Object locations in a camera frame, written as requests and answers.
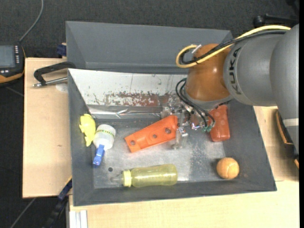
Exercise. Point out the orange flat block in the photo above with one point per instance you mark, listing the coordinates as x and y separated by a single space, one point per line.
149 135
220 127

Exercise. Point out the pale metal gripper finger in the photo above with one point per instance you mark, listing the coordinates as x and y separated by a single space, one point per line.
184 134
176 142

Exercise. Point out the pale wood flat board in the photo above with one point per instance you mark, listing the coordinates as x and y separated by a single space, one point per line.
45 132

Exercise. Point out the grey metal bin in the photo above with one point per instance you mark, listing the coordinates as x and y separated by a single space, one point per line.
147 46

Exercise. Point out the white spray bottle blue nozzle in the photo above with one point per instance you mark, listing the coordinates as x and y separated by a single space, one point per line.
104 135

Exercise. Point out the orange ball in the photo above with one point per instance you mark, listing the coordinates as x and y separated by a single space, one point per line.
227 168

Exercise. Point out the yellow toy fish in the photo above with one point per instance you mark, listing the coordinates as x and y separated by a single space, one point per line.
87 128

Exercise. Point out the yellow clear baby bottle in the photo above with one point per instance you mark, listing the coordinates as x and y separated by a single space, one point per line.
152 176

